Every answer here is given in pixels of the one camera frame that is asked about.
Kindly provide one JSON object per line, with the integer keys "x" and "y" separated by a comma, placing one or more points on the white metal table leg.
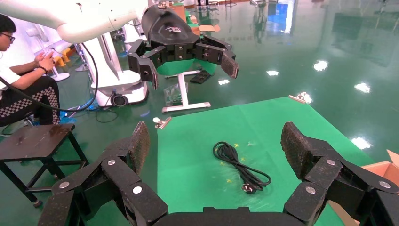
{"x": 183, "y": 90}

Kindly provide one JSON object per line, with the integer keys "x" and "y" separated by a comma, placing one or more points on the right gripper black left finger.
{"x": 140, "y": 149}

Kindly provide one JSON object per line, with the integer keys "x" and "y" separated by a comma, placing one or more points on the green background table cover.
{"x": 174, "y": 67}

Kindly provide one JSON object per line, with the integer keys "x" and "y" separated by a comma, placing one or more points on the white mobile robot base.
{"x": 106, "y": 71}

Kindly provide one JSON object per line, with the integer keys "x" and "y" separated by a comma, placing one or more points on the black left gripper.
{"x": 168, "y": 28}

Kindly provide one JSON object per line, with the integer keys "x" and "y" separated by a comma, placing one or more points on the silver metal binder clip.
{"x": 299, "y": 99}
{"x": 162, "y": 123}

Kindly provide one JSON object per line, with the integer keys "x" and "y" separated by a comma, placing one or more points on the brown background cardboard pieces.
{"x": 209, "y": 28}

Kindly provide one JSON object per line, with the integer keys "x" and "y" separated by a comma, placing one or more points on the green table cloth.
{"x": 193, "y": 174}

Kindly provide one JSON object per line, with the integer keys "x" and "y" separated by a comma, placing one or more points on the dark wooden stool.
{"x": 34, "y": 140}

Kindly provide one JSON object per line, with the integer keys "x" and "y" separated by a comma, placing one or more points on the open brown cardboard box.
{"x": 385, "y": 170}

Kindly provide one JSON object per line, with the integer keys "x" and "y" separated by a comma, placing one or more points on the flat black floor item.
{"x": 201, "y": 77}

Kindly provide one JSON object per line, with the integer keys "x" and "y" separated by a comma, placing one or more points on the seated person white shirt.
{"x": 18, "y": 99}

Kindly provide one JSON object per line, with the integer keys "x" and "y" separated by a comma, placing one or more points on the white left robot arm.
{"x": 78, "y": 18}

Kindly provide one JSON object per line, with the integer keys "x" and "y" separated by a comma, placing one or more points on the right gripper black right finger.
{"x": 296, "y": 149}

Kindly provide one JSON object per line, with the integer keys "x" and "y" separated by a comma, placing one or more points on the clear plastic bag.
{"x": 171, "y": 93}

